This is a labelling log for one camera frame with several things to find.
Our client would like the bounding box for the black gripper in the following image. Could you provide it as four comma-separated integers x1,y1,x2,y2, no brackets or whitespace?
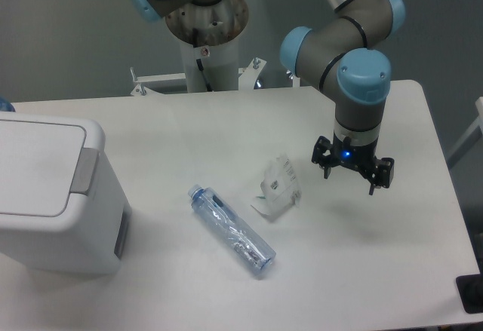
311,135,395,195

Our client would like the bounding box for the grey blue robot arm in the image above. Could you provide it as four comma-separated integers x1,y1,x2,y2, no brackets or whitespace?
131,0,406,189

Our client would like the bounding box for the white trash can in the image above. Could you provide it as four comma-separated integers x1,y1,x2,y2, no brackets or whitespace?
1,112,131,274

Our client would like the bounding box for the crumpled white paper carton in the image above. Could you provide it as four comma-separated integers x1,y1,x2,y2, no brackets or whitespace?
251,153,302,222

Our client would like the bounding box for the clear blue plastic bottle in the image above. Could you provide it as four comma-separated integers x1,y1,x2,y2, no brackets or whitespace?
188,184,276,280

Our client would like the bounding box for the blue object at left edge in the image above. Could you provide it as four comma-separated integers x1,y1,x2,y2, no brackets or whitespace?
0,97,16,112

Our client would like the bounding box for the white frame at right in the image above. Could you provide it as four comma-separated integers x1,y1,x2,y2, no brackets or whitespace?
446,97,482,169

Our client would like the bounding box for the white metal base bracket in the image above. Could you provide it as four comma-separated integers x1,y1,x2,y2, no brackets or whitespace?
129,57,299,97

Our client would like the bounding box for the black pedestal cable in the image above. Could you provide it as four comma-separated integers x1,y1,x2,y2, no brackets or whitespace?
194,29,213,93

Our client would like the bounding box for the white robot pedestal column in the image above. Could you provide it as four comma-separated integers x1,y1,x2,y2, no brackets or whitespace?
165,0,249,74

